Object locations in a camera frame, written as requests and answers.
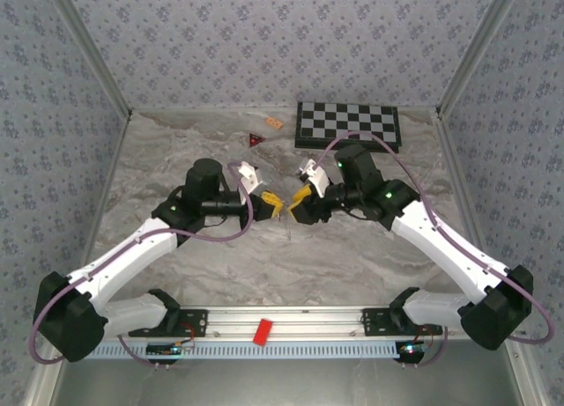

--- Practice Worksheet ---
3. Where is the black white chessboard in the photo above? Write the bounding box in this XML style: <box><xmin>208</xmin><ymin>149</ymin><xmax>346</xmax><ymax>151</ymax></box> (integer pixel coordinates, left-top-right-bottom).
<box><xmin>293</xmin><ymin>100</ymin><xmax>403</xmax><ymax>154</ymax></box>

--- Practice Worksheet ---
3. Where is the red rectangular block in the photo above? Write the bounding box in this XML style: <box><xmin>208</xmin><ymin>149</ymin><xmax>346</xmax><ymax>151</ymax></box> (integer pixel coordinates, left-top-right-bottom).
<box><xmin>252</xmin><ymin>318</ymin><xmax>274</xmax><ymax>347</ymax></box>

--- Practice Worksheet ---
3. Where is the black mounting plate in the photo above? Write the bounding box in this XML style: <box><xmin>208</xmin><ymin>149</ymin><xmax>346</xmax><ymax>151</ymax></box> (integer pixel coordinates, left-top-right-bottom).
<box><xmin>360</xmin><ymin>307</ymin><xmax>442</xmax><ymax>337</ymax></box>
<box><xmin>128</xmin><ymin>307</ymin><xmax>209</xmax><ymax>339</ymax></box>

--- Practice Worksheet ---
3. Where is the small circuit board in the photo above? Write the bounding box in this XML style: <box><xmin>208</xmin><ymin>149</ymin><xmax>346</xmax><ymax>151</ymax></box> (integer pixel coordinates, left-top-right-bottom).
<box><xmin>395</xmin><ymin>340</ymin><xmax>431</xmax><ymax>364</ymax></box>
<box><xmin>145</xmin><ymin>342</ymin><xmax>184</xmax><ymax>358</ymax></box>

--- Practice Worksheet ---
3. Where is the grey metal panel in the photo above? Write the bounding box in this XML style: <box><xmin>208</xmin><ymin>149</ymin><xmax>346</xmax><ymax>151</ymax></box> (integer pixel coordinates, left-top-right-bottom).
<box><xmin>52</xmin><ymin>358</ymin><xmax>525</xmax><ymax>406</ymax></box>

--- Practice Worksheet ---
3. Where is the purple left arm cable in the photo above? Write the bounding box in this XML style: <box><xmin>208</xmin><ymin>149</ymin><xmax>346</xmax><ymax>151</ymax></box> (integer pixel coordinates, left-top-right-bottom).
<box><xmin>28</xmin><ymin>161</ymin><xmax>256</xmax><ymax>364</ymax></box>

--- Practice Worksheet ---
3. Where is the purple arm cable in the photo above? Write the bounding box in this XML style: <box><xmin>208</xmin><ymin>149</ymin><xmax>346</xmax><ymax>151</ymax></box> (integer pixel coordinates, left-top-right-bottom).
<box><xmin>28</xmin><ymin>161</ymin><xmax>256</xmax><ymax>364</ymax></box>
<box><xmin>313</xmin><ymin>130</ymin><xmax>556</xmax><ymax>345</ymax></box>

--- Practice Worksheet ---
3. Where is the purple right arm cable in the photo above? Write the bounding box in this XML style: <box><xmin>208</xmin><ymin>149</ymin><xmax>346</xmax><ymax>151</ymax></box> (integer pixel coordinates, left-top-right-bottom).
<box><xmin>313</xmin><ymin>130</ymin><xmax>556</xmax><ymax>345</ymax></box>

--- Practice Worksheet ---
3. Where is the aluminium frame rail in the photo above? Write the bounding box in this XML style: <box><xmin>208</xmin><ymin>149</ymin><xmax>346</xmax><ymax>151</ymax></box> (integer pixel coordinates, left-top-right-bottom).
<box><xmin>21</xmin><ymin>109</ymin><xmax>134</xmax><ymax>406</ymax></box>
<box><xmin>434</xmin><ymin>108</ymin><xmax>545</xmax><ymax>406</ymax></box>

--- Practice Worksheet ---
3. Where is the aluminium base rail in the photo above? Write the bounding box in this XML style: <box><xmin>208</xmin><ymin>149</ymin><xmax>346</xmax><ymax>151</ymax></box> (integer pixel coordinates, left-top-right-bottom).
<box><xmin>178</xmin><ymin>306</ymin><xmax>397</xmax><ymax>342</ymax></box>

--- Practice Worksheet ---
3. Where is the light blue cable duct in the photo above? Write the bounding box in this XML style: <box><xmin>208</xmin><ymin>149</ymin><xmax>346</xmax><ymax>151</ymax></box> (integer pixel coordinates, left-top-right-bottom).
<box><xmin>81</xmin><ymin>338</ymin><xmax>404</xmax><ymax>361</ymax></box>

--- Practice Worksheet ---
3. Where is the red orange wire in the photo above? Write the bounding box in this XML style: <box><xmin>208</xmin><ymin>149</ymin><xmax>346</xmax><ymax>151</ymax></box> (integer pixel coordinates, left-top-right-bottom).
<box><xmin>178</xmin><ymin>321</ymin><xmax>197</xmax><ymax>350</ymax></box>
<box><xmin>413</xmin><ymin>322</ymin><xmax>442</xmax><ymax>350</ymax></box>

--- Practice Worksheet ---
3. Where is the aluminium frame post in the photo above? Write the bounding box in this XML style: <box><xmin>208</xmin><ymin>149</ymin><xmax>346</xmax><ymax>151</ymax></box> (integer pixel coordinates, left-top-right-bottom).
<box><xmin>434</xmin><ymin>0</ymin><xmax>528</xmax><ymax>119</ymax></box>

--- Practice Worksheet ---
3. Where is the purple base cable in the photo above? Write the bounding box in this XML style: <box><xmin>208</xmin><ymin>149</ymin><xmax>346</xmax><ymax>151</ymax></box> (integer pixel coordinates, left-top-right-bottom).
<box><xmin>118</xmin><ymin>335</ymin><xmax>189</xmax><ymax>372</ymax></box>
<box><xmin>400</xmin><ymin>324</ymin><xmax>449</xmax><ymax>370</ymax></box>

